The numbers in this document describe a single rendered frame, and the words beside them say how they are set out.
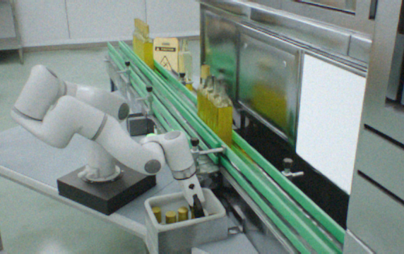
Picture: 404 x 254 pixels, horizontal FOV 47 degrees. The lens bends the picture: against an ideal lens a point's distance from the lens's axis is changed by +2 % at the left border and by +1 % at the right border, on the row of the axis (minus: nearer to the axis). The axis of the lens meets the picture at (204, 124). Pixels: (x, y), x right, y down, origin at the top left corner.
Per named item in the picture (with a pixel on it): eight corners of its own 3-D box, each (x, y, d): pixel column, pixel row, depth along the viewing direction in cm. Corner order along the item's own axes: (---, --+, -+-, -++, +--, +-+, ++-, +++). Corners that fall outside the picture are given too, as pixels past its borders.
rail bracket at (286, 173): (304, 199, 139) (308, 159, 134) (284, 203, 137) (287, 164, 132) (296, 192, 143) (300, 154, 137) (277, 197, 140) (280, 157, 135)
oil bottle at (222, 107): (232, 153, 167) (233, 98, 159) (217, 156, 166) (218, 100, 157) (226, 147, 172) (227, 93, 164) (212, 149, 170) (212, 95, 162)
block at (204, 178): (221, 188, 157) (221, 170, 154) (195, 193, 154) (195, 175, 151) (217, 183, 160) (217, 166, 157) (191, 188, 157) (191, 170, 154)
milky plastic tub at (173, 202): (228, 237, 141) (229, 213, 138) (157, 254, 134) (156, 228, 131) (208, 208, 157) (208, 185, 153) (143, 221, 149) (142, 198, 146)
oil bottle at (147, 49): (154, 75, 263) (152, 25, 252) (145, 75, 261) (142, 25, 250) (152, 72, 268) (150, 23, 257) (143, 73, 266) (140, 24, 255)
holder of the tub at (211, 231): (243, 234, 144) (244, 213, 141) (158, 255, 135) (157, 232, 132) (222, 206, 158) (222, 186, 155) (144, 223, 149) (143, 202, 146)
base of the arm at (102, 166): (94, 189, 157) (90, 148, 151) (70, 178, 164) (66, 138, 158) (127, 172, 169) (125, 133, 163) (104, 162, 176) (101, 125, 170)
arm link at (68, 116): (102, 104, 139) (77, 145, 140) (34, 68, 131) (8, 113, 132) (106, 116, 124) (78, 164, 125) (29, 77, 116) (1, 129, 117)
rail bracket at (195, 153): (226, 169, 155) (227, 135, 150) (179, 178, 150) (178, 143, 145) (222, 165, 158) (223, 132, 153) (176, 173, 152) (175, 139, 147)
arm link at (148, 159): (90, 131, 133) (152, 161, 141) (87, 152, 121) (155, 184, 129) (105, 108, 131) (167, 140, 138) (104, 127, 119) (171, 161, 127)
